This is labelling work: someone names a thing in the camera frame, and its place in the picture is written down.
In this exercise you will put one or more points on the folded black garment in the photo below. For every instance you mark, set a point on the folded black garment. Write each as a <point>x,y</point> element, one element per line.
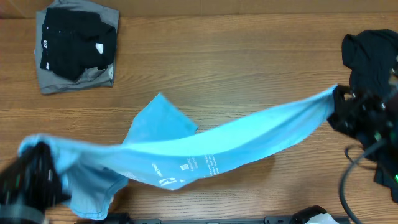
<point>74,41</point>

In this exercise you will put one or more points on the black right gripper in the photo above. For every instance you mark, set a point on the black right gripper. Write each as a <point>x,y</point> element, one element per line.
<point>344,102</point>

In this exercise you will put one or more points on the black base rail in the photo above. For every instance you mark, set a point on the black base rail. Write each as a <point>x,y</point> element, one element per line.
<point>313,214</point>

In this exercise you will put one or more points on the light blue printed t-shirt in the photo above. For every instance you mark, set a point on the light blue printed t-shirt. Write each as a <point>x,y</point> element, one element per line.
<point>164,149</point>

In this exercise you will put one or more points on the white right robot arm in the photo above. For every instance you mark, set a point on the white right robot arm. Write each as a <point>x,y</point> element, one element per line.
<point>385,153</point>

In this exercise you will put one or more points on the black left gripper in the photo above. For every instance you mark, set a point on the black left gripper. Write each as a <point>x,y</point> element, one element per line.
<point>22,180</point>

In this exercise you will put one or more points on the crumpled black shirt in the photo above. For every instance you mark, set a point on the crumpled black shirt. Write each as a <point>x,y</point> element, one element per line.
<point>372,58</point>

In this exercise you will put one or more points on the folded grey garment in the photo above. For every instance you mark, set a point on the folded grey garment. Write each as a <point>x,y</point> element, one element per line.
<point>48,81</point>

